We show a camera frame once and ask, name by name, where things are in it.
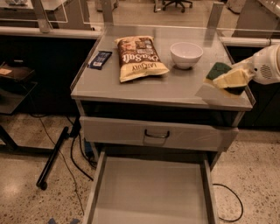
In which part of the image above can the open grey middle drawer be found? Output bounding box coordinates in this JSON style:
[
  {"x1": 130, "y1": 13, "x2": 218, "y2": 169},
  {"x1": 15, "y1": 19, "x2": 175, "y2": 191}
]
[{"x1": 82, "y1": 148, "x2": 219, "y2": 224}]

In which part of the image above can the grey top drawer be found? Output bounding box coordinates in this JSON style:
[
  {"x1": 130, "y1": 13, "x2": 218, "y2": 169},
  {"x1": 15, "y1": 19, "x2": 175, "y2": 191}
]
[{"x1": 80, "y1": 116, "x2": 238, "y2": 151}]

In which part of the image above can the black drawer handle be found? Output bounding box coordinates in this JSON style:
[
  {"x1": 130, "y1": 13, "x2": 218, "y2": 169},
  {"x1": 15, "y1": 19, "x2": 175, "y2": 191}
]
[{"x1": 144, "y1": 129, "x2": 170, "y2": 139}]

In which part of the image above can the dark side shelf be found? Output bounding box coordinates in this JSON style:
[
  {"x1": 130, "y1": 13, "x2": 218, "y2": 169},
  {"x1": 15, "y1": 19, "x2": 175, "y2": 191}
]
[{"x1": 0, "y1": 62, "x2": 37, "y2": 115}]

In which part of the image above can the black floor cable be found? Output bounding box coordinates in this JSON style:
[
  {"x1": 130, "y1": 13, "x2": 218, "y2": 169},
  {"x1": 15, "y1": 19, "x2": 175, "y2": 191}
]
[{"x1": 29, "y1": 113, "x2": 97, "y2": 217}]

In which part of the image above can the black office chair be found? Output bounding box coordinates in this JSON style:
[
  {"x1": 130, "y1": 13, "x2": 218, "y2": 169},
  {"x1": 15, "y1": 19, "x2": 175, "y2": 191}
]
[{"x1": 153, "y1": 0, "x2": 193, "y2": 13}]

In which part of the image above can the grey metal drawer cabinet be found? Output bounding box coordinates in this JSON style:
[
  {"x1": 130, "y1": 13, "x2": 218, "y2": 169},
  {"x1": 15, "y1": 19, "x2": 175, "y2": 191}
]
[{"x1": 71, "y1": 25, "x2": 252, "y2": 165}]

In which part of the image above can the black stand leg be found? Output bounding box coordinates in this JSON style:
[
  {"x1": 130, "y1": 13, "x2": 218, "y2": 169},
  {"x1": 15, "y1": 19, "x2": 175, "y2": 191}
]
[{"x1": 36, "y1": 127, "x2": 68, "y2": 191}]

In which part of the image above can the green yellow sponge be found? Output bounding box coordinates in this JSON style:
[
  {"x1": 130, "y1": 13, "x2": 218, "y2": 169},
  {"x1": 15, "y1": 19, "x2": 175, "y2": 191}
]
[{"x1": 204, "y1": 62, "x2": 246, "y2": 95}]

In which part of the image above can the brown sea salt chip bag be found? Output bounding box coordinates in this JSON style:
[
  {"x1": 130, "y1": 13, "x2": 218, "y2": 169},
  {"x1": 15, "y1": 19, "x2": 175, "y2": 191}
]
[{"x1": 115, "y1": 36, "x2": 169, "y2": 83}]

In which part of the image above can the black cable by drawer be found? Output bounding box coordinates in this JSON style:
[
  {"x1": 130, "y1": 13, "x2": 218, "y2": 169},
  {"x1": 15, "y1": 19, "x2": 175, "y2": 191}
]
[{"x1": 213, "y1": 183, "x2": 244, "y2": 222}]

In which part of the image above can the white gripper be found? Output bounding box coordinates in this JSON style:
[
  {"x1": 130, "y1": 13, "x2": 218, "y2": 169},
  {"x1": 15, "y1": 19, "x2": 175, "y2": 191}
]
[{"x1": 213, "y1": 45, "x2": 280, "y2": 89}]

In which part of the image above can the white bowl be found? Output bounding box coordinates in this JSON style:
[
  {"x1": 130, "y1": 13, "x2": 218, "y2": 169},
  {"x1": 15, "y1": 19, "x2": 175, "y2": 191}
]
[{"x1": 170, "y1": 42, "x2": 203, "y2": 69}]

